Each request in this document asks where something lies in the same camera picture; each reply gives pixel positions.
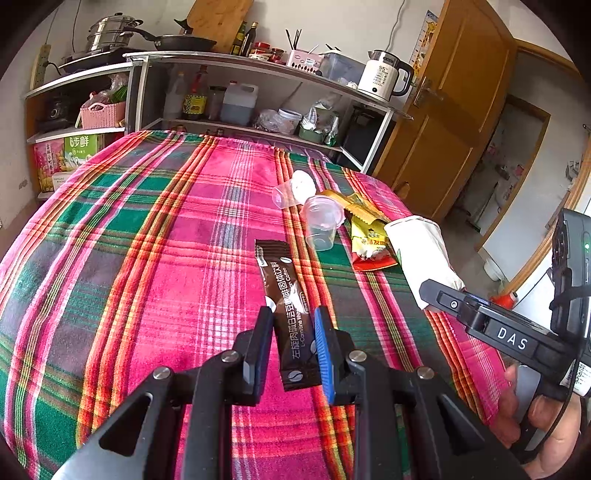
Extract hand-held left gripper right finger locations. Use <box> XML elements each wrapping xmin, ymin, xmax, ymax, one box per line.
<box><xmin>313</xmin><ymin>305</ymin><xmax>532</xmax><ymax>480</ymax></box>

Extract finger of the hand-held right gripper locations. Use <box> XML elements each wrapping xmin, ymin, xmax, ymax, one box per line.
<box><xmin>419</xmin><ymin>279</ymin><xmax>492</xmax><ymax>324</ymax></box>

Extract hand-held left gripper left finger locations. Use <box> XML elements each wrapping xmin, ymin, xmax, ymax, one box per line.
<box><xmin>51</xmin><ymin>305</ymin><xmax>275</xmax><ymax>480</ymax></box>

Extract white paper bag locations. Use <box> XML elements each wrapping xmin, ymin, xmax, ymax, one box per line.
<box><xmin>383</xmin><ymin>216</ymin><xmax>466</xmax><ymax>311</ymax></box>

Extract brown coffee sachet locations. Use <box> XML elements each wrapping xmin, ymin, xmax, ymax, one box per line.
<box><xmin>255</xmin><ymin>239</ymin><xmax>319</xmax><ymax>391</ymax></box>

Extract person's right hand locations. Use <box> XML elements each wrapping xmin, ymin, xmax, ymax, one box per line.
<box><xmin>490</xmin><ymin>364</ymin><xmax>583</xmax><ymax>480</ymax></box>

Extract yellow snack packet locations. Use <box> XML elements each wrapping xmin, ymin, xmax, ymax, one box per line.
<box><xmin>351</xmin><ymin>217</ymin><xmax>400</xmax><ymax>273</ymax></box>

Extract gold snack wrapper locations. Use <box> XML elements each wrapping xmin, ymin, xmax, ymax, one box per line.
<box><xmin>321</xmin><ymin>188</ymin><xmax>391</xmax><ymax>227</ymax></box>

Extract clear plastic cup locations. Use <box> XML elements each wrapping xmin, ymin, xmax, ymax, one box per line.
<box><xmin>300</xmin><ymin>195</ymin><xmax>345</xmax><ymax>252</ymax></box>
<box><xmin>272</xmin><ymin>172</ymin><xmax>318</xmax><ymax>211</ymax></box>

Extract pink green plaid cloth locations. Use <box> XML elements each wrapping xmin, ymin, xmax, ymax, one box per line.
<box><xmin>0</xmin><ymin>129</ymin><xmax>513</xmax><ymax>480</ymax></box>

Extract white crumpled tissue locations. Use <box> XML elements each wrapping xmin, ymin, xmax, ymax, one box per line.
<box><xmin>291</xmin><ymin>170</ymin><xmax>317</xmax><ymax>202</ymax></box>

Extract wooden door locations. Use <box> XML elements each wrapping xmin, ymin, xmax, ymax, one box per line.
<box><xmin>372</xmin><ymin>0</ymin><xmax>518</xmax><ymax>222</ymax></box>

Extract green white food bags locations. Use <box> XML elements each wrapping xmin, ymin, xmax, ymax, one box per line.
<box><xmin>302</xmin><ymin>92</ymin><xmax>343</xmax><ymax>139</ymax></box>

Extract white electric kettle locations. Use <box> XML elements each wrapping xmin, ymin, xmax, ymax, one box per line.
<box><xmin>358</xmin><ymin>49</ymin><xmax>415</xmax><ymax>103</ymax></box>

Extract white lidded tub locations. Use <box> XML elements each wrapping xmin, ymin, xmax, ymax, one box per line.
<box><xmin>277</xmin><ymin>108</ymin><xmax>303</xmax><ymax>134</ymax></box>

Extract crumpled clear plastic bag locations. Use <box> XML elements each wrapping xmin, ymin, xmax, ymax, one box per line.
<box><xmin>253</xmin><ymin>108</ymin><xmax>284</xmax><ymax>135</ymax></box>

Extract clear plastic container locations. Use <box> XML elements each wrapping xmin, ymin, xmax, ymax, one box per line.
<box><xmin>318</xmin><ymin>51</ymin><xmax>365</xmax><ymax>86</ymax></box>

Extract clear oil jug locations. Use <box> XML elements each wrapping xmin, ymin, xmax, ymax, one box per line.
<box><xmin>221</xmin><ymin>80</ymin><xmax>259</xmax><ymax>126</ymax></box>

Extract glass jar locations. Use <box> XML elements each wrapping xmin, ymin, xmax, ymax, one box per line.
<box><xmin>205</xmin><ymin>85</ymin><xmax>227</xmax><ymax>121</ymax></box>

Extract pink chopstick holder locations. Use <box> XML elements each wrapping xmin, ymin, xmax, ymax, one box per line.
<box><xmin>286</xmin><ymin>48</ymin><xmax>324</xmax><ymax>77</ymax></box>

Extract red cap sauce bottle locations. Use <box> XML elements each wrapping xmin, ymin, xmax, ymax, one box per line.
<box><xmin>182</xmin><ymin>65</ymin><xmax>208</xmax><ymax>121</ymax></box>

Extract green carton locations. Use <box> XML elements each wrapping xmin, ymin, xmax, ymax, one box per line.
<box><xmin>62</xmin><ymin>133</ymin><xmax>106</xmax><ymax>169</ymax></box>

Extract white spray bottle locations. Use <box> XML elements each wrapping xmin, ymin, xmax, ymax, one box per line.
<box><xmin>163</xmin><ymin>71</ymin><xmax>185</xmax><ymax>121</ymax></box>

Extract pink carton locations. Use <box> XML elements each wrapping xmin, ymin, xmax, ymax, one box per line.
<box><xmin>33</xmin><ymin>138</ymin><xmax>65</xmax><ymax>193</ymax></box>

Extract pink woven basket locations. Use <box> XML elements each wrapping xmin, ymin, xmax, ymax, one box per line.
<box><xmin>79</xmin><ymin>100</ymin><xmax>126</xmax><ymax>130</ymax></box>

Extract long white shelf rack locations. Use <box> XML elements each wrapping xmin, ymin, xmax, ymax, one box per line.
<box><xmin>124</xmin><ymin>51</ymin><xmax>411</xmax><ymax>174</ymax></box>

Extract short white shelf rack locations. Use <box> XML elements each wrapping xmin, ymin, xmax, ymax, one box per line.
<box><xmin>24</xmin><ymin>62</ymin><xmax>134</xmax><ymax>199</ymax></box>

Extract colourful snack bags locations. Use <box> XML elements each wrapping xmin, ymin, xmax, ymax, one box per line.
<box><xmin>85</xmin><ymin>74</ymin><xmax>131</xmax><ymax>108</ymax></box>

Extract small black appliance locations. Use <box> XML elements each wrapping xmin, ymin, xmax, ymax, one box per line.
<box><xmin>37</xmin><ymin>90</ymin><xmax>75</xmax><ymax>134</ymax></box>

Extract black frying pan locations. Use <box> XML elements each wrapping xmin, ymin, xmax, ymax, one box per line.
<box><xmin>122</xmin><ymin>19</ymin><xmax>218</xmax><ymax>51</ymax></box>

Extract wooden cutting board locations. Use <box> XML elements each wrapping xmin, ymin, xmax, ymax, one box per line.
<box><xmin>187</xmin><ymin>0</ymin><xmax>254</xmax><ymax>54</ymax></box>

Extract black induction cooker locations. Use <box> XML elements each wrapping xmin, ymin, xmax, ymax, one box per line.
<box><xmin>59</xmin><ymin>48</ymin><xmax>139</xmax><ymax>71</ymax></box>

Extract steel steamer pot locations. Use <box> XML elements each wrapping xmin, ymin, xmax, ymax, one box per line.
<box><xmin>85</xmin><ymin>13</ymin><xmax>144</xmax><ymax>51</ymax></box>

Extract beige power strip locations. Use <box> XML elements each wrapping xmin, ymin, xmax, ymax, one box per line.
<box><xmin>30</xmin><ymin>44</ymin><xmax>51</xmax><ymax>90</ymax></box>

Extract wooden door frame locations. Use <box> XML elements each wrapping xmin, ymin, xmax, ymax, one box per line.
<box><xmin>475</xmin><ymin>39</ymin><xmax>591</xmax><ymax>296</ymax></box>

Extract metal door handle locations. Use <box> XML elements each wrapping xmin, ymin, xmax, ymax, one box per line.
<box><xmin>412</xmin><ymin>76</ymin><xmax>444</xmax><ymax>110</ymax></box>

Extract wall calendar poster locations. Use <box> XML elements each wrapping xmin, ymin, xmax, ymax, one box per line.
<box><xmin>409</xmin><ymin>9</ymin><xmax>438</xmax><ymax>79</ymax></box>

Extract black kettle cable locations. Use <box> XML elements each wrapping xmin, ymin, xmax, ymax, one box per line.
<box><xmin>387</xmin><ymin>0</ymin><xmax>408</xmax><ymax>52</ymax></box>

